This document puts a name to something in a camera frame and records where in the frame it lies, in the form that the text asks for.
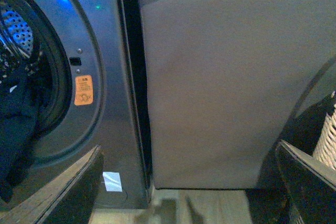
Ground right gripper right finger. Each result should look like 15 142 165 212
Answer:
276 141 335 223

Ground beige leather sofa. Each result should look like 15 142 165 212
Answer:
139 0 335 189

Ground woven rope laundry basket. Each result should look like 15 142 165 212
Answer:
313 91 335 170

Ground orange warning sticker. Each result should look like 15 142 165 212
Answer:
74 75 93 106

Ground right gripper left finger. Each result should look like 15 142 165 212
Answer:
1 145 104 223

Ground grey front-load washing machine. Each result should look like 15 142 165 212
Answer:
1 0 151 209

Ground dark navy mesh garment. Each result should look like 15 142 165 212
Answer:
1 59 38 203

